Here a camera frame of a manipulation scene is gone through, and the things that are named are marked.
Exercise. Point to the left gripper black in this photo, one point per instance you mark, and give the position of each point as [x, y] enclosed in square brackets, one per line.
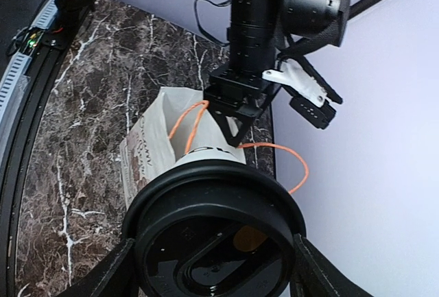
[232, 95]

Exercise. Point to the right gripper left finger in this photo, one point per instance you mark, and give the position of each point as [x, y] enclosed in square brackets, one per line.
[113, 276]

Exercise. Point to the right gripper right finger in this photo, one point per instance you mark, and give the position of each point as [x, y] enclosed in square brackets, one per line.
[314, 275]

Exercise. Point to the single white paper cup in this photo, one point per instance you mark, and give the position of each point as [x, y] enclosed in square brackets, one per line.
[212, 153]

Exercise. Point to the white paper takeout bag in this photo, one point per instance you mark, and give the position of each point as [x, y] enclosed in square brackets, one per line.
[176, 122]

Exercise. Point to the black cup lid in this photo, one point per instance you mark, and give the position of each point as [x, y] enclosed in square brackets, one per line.
[213, 228]

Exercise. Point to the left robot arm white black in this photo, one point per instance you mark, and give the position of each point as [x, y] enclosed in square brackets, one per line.
[268, 42]

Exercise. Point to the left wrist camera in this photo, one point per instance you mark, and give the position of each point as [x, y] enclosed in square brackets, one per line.
[309, 98]

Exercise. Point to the white slotted cable duct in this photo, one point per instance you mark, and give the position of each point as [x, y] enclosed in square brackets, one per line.
[25, 45]

